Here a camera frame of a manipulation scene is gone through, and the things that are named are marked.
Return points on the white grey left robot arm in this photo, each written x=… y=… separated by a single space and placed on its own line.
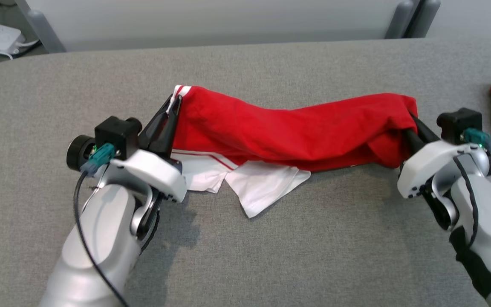
x=100 y=238

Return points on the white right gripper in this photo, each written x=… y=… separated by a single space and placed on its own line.
x=424 y=166

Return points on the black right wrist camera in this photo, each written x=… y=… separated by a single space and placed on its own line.
x=456 y=121

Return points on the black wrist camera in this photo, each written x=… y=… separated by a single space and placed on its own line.
x=456 y=121
x=113 y=132

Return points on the red shirt with white sleeves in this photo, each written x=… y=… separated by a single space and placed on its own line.
x=292 y=132

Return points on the grey slim partition post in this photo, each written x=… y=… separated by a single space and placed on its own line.
x=45 y=34

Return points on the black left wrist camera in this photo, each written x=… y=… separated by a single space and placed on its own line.
x=113 y=132

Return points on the grey double partition post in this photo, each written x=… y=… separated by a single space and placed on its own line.
x=399 y=21

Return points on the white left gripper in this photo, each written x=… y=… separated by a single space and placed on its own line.
x=156 y=170

